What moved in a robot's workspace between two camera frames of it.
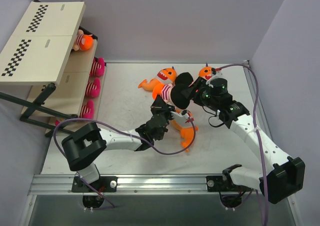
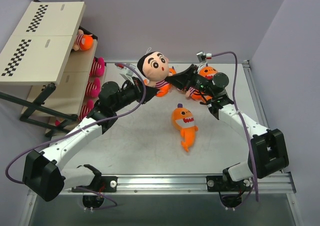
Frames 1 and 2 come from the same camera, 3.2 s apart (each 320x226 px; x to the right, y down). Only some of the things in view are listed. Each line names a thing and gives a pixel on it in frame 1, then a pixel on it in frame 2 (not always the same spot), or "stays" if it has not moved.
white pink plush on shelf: [97, 68] stays
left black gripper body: [160, 110] -> [144, 93]
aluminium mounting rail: [151, 185] stays
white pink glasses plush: [93, 88] stays
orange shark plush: [205, 72] stays
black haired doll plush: [172, 93] -> [154, 67]
